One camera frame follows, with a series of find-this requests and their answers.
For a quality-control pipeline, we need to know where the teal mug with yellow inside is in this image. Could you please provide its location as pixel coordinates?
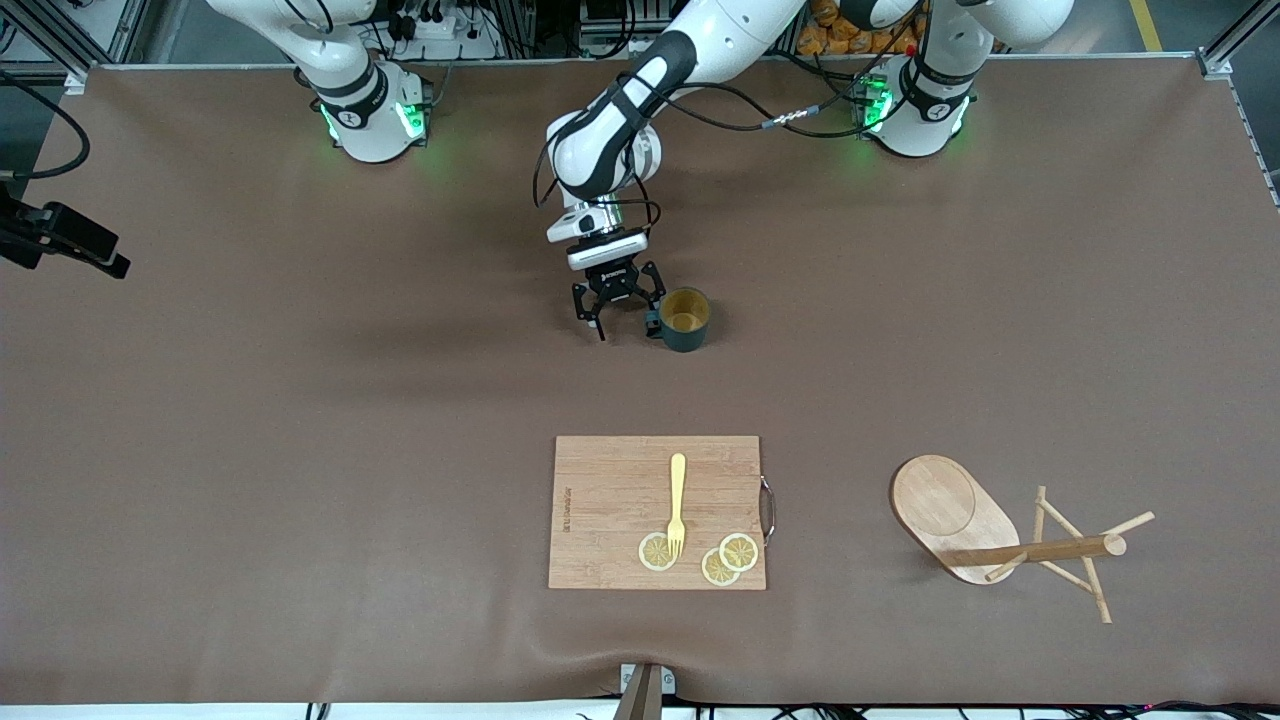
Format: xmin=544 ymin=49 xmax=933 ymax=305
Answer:
xmin=645 ymin=287 xmax=712 ymax=354

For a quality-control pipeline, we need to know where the wooden mug tree rack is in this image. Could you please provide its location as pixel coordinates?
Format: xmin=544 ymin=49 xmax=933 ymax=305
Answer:
xmin=889 ymin=454 xmax=1156 ymax=625

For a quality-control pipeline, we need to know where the yellow plastic fork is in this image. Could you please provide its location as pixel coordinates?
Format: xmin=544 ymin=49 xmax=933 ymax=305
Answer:
xmin=666 ymin=453 xmax=689 ymax=559

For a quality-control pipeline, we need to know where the brown table mat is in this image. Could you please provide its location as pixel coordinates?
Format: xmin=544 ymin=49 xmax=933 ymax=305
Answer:
xmin=0 ymin=60 xmax=1280 ymax=706

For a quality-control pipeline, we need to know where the orange bread toy pile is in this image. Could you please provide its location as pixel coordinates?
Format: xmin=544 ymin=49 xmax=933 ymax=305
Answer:
xmin=797 ymin=0 xmax=926 ymax=57

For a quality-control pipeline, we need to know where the white power strip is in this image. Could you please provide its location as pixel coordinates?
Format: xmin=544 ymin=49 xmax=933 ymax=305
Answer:
xmin=385 ymin=10 xmax=504 ymax=61

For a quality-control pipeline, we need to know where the aluminium frame strut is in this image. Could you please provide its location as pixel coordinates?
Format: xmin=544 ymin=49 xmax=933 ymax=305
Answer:
xmin=20 ymin=0 xmax=151 ymax=86
xmin=1198 ymin=0 xmax=1280 ymax=79

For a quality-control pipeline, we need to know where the bamboo cutting board, metal handle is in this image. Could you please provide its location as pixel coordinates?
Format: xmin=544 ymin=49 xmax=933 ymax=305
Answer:
xmin=548 ymin=435 xmax=777 ymax=591

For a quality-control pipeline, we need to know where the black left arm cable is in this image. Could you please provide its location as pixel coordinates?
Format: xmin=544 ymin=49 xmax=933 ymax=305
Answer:
xmin=533 ymin=60 xmax=906 ymax=237

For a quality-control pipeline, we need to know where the black control box with cables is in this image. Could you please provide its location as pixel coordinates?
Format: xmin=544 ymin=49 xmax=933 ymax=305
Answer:
xmin=578 ymin=0 xmax=691 ymax=58

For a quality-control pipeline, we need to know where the aluminium camera mount profile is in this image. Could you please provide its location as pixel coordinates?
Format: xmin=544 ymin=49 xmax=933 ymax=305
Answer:
xmin=612 ymin=662 xmax=677 ymax=720

